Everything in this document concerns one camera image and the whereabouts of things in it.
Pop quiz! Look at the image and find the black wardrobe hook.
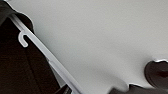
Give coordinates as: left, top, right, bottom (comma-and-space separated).
144, 58, 168, 89

